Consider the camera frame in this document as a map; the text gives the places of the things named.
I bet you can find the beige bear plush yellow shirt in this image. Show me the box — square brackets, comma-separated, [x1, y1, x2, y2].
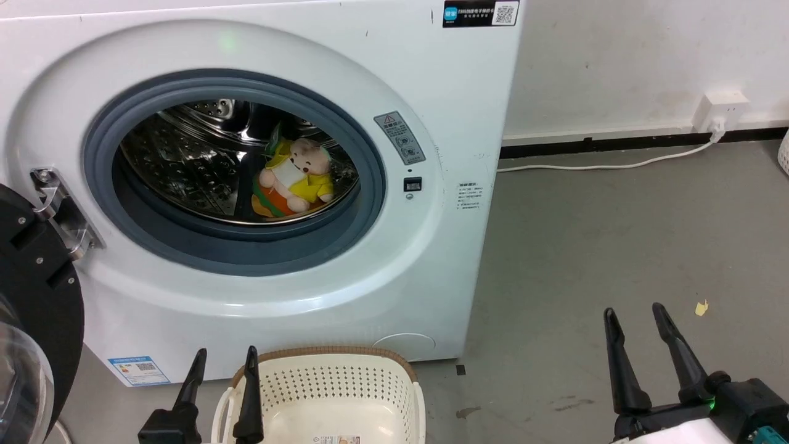
[258, 138, 335, 214]

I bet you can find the black QR code sticker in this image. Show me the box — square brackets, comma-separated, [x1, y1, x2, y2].
[442, 0, 520, 28]

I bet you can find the orange and green plush toy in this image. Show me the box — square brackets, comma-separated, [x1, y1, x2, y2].
[251, 123, 322, 220]

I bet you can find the white wall power socket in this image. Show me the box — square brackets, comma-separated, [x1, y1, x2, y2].
[692, 91, 750, 134]

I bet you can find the cream perforated laundry basket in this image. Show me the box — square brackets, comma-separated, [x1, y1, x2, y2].
[211, 346, 427, 444]

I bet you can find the blue energy label sticker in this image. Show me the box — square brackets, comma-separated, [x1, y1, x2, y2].
[107, 355, 171, 387]

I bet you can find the white front-load washing machine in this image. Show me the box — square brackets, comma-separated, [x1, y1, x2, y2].
[0, 0, 525, 388]

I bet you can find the stainless steel washer drum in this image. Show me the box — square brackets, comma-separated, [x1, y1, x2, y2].
[119, 99, 360, 226]

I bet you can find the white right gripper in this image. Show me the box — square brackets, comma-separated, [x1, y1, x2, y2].
[603, 302, 732, 444]

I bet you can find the grey rubber door gasket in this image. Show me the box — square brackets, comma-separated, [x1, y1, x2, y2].
[82, 68, 387, 277]

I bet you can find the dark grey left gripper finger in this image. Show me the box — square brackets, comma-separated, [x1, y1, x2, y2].
[232, 345, 265, 444]
[137, 348, 208, 444]

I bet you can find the white power cable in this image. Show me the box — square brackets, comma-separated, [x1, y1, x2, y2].
[497, 121, 726, 174]

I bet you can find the black round washer door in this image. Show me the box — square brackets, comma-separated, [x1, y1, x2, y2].
[0, 183, 85, 444]

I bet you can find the black baseboard strip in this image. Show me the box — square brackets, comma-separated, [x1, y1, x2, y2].
[499, 127, 789, 160]

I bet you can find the white text instruction sticker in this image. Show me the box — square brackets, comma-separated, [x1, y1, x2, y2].
[456, 181, 484, 212]

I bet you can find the grey warning sticker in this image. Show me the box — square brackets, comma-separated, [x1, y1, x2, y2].
[374, 111, 427, 166]

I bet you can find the chrome door hinge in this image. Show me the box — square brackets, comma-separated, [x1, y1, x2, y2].
[30, 166, 106, 261]

